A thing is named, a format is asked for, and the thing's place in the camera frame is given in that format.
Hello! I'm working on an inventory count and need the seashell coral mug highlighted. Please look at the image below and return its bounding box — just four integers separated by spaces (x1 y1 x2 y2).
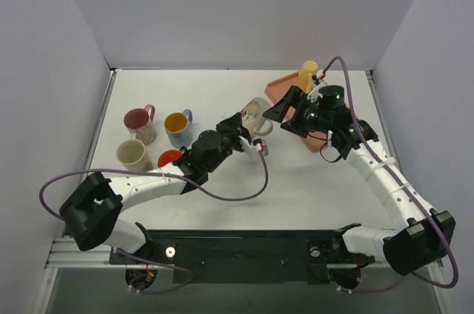
241 97 273 139

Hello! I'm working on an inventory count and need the yellow mug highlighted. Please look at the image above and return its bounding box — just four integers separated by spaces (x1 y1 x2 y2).
298 61 318 93

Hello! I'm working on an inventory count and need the blue butterfly mug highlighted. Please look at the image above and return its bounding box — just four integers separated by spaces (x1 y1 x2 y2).
164 109 193 149

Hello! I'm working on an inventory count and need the orange mug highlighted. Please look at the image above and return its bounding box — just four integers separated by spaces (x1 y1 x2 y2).
157 147 187 168

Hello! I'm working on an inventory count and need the pink floral mug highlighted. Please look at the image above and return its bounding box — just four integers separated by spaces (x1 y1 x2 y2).
124 104 156 145

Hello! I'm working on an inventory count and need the cream dragon pattern mug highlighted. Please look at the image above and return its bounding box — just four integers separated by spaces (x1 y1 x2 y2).
116 138 153 172

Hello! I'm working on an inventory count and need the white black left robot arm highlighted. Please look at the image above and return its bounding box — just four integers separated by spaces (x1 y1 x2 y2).
60 113 250 264

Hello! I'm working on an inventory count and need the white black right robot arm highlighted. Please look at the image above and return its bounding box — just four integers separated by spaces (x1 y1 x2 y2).
263 85 455 275

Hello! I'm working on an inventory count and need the pink plastic tray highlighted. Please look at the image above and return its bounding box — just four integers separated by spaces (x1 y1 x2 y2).
264 73 361 157

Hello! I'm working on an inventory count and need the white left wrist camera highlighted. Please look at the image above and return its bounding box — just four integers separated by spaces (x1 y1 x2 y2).
239 136 268 160

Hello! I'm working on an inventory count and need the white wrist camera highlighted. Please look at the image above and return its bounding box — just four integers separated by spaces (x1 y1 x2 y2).
306 70 327 102
239 136 268 160

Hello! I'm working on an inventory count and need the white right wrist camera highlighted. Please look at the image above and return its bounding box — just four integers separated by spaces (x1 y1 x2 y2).
306 70 327 102

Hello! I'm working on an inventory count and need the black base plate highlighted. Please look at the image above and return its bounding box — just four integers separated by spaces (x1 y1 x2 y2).
107 223 377 285

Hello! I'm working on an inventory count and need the aluminium rail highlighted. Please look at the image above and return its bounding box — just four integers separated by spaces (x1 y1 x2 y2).
45 237 110 269

